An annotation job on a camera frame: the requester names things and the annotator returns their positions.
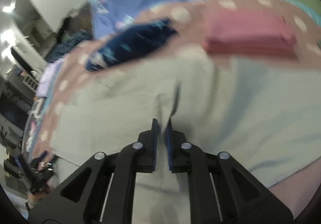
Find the folded lavender garment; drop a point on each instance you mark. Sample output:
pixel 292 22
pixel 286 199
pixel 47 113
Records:
pixel 47 77

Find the dark teal fuzzy blanket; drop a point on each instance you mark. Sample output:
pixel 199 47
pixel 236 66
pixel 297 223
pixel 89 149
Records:
pixel 66 46

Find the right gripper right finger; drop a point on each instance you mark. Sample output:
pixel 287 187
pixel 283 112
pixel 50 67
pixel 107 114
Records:
pixel 220 189

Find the person left hand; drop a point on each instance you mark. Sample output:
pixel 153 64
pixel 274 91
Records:
pixel 33 199

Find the light grey shirt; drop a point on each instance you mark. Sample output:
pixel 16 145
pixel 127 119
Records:
pixel 267 118

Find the folded pink garment stack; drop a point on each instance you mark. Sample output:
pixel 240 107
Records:
pixel 249 32

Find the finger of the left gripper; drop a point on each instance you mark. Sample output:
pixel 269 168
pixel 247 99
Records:
pixel 36 161
pixel 25 171

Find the navy star patterned garment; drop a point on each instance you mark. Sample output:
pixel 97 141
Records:
pixel 133 43

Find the pink polka dot blanket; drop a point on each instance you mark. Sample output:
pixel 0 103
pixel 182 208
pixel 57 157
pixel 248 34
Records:
pixel 188 19

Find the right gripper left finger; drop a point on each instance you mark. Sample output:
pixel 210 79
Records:
pixel 102 189

